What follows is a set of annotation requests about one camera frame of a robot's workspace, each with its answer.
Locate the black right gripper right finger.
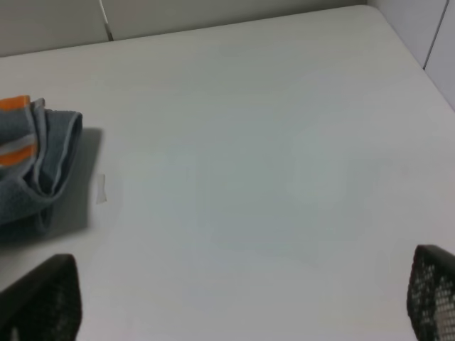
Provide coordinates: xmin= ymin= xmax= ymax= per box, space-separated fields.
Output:
xmin=407 ymin=245 xmax=454 ymax=340

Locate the grey towel with orange stripes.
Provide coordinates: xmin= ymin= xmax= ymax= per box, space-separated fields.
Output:
xmin=1 ymin=95 xmax=82 ymax=242

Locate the clear tape strip right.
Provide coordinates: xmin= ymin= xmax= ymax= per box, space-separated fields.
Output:
xmin=95 ymin=174 xmax=107 ymax=205

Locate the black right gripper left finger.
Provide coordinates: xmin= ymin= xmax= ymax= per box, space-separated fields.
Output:
xmin=1 ymin=254 xmax=82 ymax=340

